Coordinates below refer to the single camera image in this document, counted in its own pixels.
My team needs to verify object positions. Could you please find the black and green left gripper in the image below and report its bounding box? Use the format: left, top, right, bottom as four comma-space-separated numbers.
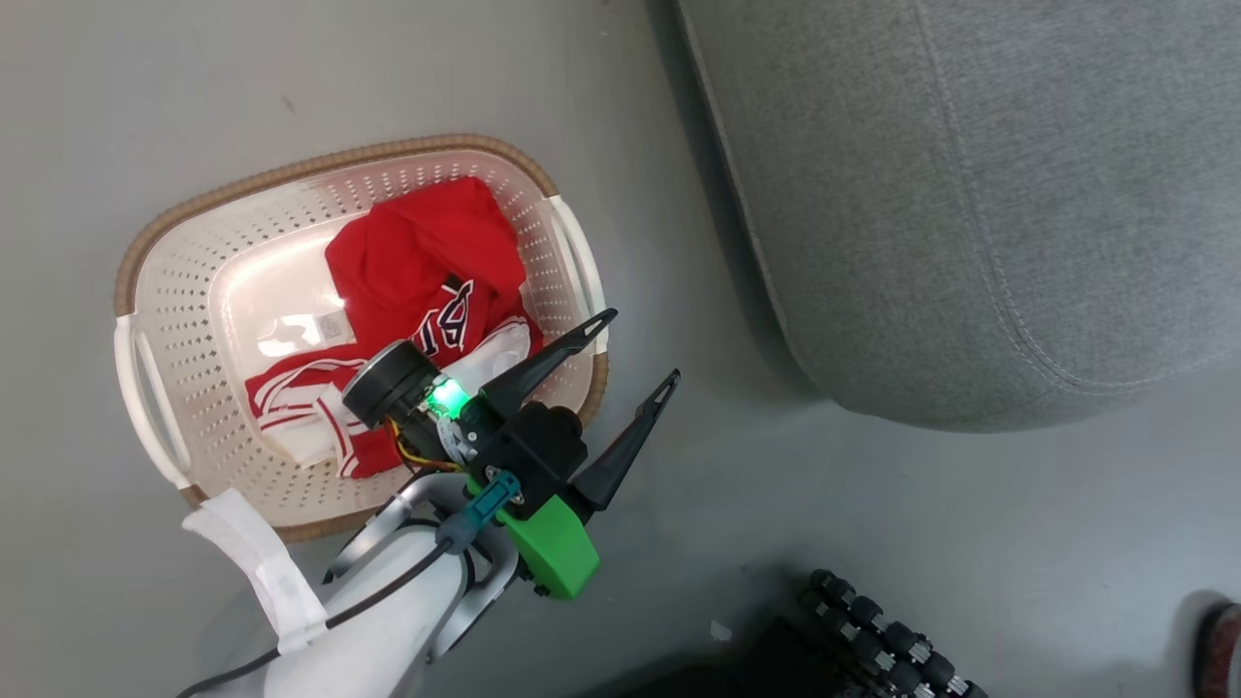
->
343, 308, 683, 600

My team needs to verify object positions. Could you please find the white laundry basket brown rim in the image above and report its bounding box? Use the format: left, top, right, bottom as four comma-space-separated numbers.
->
112, 134, 611, 545

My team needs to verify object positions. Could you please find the red and white jersey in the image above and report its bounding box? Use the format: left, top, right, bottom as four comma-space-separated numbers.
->
244, 175, 545, 480

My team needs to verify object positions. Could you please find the grey fabric sofa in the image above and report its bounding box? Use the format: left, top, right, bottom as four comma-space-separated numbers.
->
673, 0, 1241, 433

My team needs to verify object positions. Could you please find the red and black shoe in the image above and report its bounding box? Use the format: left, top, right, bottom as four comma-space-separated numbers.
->
1192, 600, 1241, 698

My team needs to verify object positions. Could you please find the white fabric strap on arm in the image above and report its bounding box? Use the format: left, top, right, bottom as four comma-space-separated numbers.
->
181, 488, 330, 656

